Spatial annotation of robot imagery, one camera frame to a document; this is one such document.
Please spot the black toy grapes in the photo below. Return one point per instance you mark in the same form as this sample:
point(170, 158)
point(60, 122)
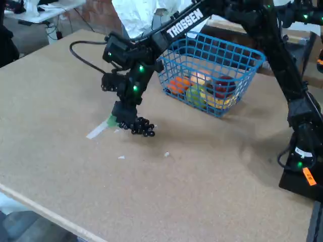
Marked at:
point(142, 127)

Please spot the long white tape strip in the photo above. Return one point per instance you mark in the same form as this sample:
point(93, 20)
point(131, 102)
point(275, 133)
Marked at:
point(96, 132)

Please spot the orange toy fruit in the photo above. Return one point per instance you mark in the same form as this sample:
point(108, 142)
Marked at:
point(179, 85)

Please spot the round green toy fruit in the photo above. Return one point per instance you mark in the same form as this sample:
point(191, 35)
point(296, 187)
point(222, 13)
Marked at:
point(195, 97)

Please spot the pale toy peach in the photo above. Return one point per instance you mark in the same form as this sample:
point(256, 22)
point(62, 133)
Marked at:
point(200, 76)

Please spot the crumpled white cloth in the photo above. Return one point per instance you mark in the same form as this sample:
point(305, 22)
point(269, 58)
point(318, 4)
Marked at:
point(136, 17)

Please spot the yellow toy banana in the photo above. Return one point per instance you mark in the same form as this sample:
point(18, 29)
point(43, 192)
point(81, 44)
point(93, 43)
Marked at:
point(222, 102)

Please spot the dark red toy pomegranate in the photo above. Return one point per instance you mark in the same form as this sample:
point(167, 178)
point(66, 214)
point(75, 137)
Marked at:
point(225, 85)

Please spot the wooden workbench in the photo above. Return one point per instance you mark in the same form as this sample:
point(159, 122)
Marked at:
point(224, 29)

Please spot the white folding table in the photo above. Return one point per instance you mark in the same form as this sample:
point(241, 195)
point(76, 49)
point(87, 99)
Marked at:
point(50, 12)

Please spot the white sheet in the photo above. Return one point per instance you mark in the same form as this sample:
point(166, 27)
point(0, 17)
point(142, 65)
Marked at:
point(224, 20)

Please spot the black bulky chair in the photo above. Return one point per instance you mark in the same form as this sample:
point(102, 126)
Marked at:
point(7, 45)

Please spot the orange label tag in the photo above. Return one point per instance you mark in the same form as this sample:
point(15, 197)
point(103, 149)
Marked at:
point(309, 176)

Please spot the small black camera box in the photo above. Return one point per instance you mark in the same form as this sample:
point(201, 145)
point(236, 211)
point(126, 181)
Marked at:
point(111, 82)

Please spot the black metal frame post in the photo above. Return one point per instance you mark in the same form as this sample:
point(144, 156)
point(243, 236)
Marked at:
point(315, 224)

